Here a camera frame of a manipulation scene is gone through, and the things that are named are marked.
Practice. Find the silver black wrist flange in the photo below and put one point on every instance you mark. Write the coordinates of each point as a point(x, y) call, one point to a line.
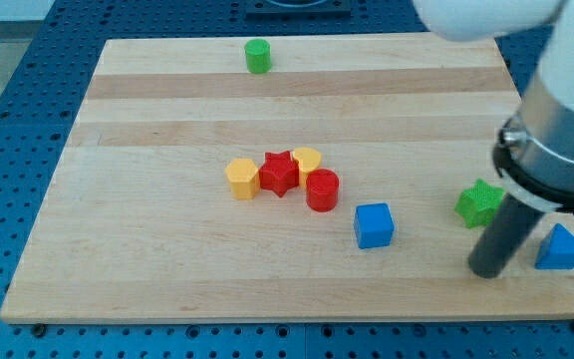
point(534, 152)

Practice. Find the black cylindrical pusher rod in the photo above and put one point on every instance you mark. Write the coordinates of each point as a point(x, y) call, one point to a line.
point(512, 224)

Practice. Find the green star block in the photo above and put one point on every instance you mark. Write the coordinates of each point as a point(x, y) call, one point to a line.
point(478, 204)

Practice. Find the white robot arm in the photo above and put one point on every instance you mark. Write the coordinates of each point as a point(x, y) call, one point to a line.
point(462, 20)

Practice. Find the red star block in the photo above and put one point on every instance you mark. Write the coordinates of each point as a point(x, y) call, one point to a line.
point(279, 173)

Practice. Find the blue triangle block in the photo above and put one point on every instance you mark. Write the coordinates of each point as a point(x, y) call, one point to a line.
point(556, 251)

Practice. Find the blue cube block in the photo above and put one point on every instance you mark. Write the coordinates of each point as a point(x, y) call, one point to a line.
point(373, 225)

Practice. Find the red cylinder block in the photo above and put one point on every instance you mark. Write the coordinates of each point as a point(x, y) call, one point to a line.
point(322, 187)

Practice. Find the wooden board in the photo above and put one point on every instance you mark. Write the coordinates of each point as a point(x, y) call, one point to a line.
point(138, 224)

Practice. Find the yellow heart block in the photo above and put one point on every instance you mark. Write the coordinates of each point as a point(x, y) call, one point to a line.
point(308, 160)

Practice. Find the yellow hexagon block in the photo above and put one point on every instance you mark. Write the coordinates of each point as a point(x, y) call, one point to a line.
point(243, 178)

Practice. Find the green cylinder block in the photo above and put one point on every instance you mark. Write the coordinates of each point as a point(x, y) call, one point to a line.
point(258, 56)

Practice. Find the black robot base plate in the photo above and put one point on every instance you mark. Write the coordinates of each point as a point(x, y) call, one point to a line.
point(264, 8)

